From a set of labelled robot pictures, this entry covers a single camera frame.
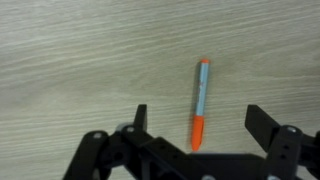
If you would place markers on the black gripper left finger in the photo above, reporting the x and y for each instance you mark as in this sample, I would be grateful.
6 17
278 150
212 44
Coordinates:
140 120

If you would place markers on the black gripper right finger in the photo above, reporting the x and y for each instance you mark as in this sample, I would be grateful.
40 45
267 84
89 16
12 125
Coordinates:
261 126

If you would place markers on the orange grey marker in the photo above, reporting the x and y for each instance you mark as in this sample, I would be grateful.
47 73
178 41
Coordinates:
198 118

